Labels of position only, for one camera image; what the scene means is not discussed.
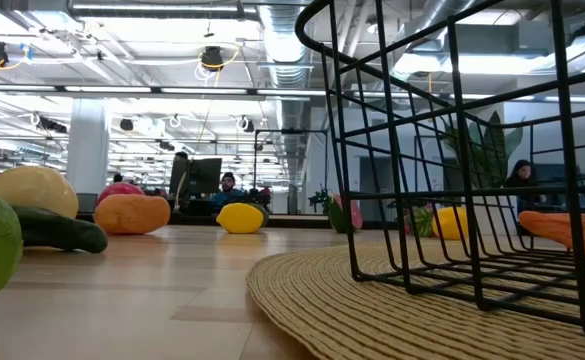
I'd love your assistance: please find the red watermelon slice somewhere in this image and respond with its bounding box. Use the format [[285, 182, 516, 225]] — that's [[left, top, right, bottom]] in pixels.
[[327, 193, 364, 234]]

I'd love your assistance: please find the yellow lemon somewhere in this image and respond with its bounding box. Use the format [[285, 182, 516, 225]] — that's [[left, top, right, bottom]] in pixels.
[[431, 206, 471, 241], [215, 202, 265, 235]]

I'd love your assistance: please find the round woven straw placemat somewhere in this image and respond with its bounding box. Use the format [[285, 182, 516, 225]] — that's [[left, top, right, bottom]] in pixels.
[[245, 241, 585, 360]]

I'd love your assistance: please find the orange fruit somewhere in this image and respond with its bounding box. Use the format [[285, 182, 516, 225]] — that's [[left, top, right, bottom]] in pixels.
[[93, 193, 172, 236]]

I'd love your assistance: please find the red apple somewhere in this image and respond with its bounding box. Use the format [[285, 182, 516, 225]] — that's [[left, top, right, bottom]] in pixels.
[[96, 182, 146, 202]]

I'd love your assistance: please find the black wire basket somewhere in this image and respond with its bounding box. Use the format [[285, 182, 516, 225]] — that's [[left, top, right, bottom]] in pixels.
[[294, 0, 585, 337]]

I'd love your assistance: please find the dark green cucumber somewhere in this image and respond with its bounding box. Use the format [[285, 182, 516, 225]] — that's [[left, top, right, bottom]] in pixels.
[[11, 205, 109, 254]]

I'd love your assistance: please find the pale yellow pear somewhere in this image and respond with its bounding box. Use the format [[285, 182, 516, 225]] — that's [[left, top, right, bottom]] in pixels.
[[0, 165, 80, 220]]

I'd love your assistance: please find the orange carrot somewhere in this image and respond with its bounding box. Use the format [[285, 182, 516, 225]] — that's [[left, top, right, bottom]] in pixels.
[[517, 210, 585, 264]]

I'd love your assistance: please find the dark green avocado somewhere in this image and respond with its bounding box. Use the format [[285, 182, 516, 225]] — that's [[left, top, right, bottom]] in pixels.
[[249, 202, 271, 229]]

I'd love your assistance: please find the black computer monitor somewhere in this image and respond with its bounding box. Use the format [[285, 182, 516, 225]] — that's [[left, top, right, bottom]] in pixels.
[[169, 152, 223, 196]]

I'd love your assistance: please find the green plant in white pot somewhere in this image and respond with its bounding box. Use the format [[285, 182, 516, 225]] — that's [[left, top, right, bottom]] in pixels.
[[441, 110, 526, 236]]

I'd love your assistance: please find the grey laptop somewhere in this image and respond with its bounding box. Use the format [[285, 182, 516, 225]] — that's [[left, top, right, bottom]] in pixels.
[[75, 192, 100, 216]]

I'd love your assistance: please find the white structural column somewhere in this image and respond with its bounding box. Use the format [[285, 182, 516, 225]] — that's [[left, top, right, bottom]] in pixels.
[[65, 97, 112, 196]]

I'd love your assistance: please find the silver ventilation duct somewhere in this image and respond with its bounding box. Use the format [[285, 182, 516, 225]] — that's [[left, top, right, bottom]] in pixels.
[[256, 0, 316, 186]]

